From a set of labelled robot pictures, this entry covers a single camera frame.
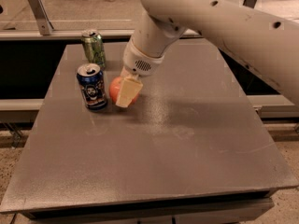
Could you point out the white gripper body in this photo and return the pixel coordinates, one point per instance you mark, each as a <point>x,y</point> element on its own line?
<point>139,62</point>

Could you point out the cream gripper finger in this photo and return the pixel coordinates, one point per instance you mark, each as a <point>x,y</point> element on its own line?
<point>128,89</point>
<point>125,73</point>

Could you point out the red apple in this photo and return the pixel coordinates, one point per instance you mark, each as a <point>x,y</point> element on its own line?
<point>113,90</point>

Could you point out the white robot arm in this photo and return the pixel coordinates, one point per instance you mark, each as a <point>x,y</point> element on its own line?
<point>265,44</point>

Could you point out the blue pepsi can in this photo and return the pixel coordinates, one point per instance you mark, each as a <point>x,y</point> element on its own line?
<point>91,82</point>

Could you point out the green soda can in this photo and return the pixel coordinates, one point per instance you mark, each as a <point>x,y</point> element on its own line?
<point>93,47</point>

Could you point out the left metal railing bracket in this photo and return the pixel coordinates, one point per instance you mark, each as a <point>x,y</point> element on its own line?
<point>42,20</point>

